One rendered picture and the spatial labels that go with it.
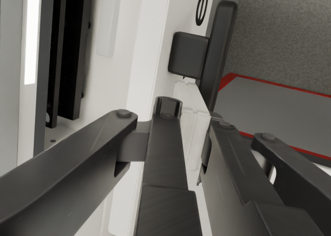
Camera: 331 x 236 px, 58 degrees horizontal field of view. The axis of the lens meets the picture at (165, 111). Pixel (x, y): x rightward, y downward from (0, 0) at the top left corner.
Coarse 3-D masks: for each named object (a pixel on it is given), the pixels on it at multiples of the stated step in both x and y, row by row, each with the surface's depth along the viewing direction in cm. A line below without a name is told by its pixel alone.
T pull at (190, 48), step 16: (224, 0) 18; (224, 16) 18; (176, 32) 19; (224, 32) 18; (176, 48) 19; (192, 48) 19; (208, 48) 19; (224, 48) 18; (176, 64) 20; (192, 64) 19; (208, 64) 19; (224, 64) 19; (208, 80) 19; (208, 96) 19
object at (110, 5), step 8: (104, 0) 27; (112, 0) 27; (120, 0) 28; (104, 8) 28; (112, 8) 27; (104, 16) 28; (112, 16) 27; (104, 24) 28; (112, 24) 28; (104, 32) 28; (112, 32) 28; (104, 40) 28; (112, 40) 29; (104, 48) 28; (112, 48) 29; (104, 56) 29; (112, 56) 30
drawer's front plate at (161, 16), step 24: (144, 0) 18; (168, 0) 17; (192, 0) 21; (144, 24) 18; (168, 24) 18; (192, 24) 23; (144, 48) 18; (168, 48) 19; (144, 72) 19; (168, 72) 21; (144, 96) 19; (168, 96) 22; (144, 120) 20; (120, 192) 22; (120, 216) 22
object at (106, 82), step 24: (96, 0) 29; (96, 24) 30; (120, 24) 29; (96, 48) 30; (120, 48) 29; (96, 72) 31; (120, 72) 30; (96, 96) 31; (120, 96) 30; (48, 120) 34; (48, 144) 29
